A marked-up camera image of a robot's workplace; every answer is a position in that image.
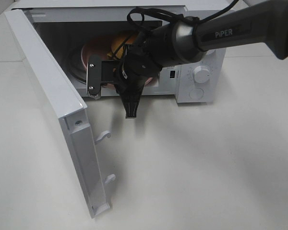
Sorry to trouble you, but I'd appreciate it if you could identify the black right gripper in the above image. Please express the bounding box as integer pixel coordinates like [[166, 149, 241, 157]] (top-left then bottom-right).
[[86, 32, 161, 119]]

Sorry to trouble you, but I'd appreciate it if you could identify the pink round plate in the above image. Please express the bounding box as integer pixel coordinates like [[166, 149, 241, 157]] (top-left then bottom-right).
[[81, 35, 159, 88]]

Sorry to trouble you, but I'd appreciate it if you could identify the burger with lettuce and cheese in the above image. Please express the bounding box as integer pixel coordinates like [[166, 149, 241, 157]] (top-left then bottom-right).
[[107, 31, 138, 60]]

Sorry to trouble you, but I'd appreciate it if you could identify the white microwave door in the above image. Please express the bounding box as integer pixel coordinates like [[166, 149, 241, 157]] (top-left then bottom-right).
[[5, 10, 115, 218]]

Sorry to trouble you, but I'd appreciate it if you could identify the round white door button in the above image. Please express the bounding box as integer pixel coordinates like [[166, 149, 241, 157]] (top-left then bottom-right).
[[189, 88, 204, 100]]

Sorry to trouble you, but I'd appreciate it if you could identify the white microwave knob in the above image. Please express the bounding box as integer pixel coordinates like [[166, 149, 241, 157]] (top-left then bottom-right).
[[193, 66, 211, 83]]

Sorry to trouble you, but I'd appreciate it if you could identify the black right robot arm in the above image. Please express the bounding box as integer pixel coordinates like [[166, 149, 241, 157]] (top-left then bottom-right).
[[86, 0, 288, 118]]

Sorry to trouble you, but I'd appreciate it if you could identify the glass microwave turntable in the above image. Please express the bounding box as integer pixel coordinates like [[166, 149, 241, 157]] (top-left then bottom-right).
[[66, 45, 86, 84]]

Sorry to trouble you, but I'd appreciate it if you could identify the white microwave oven body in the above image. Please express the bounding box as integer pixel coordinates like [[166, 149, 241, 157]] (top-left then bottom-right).
[[5, 0, 226, 103]]

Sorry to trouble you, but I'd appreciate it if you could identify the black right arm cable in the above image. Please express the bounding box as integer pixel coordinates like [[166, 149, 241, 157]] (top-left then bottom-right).
[[110, 0, 240, 60]]

